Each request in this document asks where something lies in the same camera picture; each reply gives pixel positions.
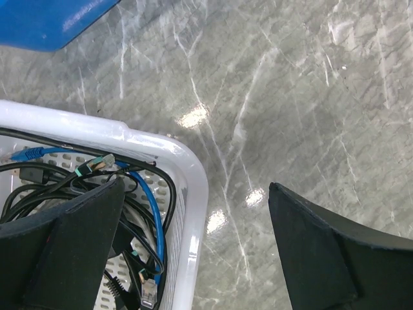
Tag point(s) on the blue plastic bin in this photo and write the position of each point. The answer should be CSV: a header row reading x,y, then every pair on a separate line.
x,y
47,26

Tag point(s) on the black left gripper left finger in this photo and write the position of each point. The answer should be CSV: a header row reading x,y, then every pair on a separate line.
x,y
55,259

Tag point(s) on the white perforated plastic basket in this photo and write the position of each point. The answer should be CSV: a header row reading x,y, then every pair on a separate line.
x,y
186,230

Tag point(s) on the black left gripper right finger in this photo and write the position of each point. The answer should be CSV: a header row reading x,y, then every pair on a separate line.
x,y
331,262

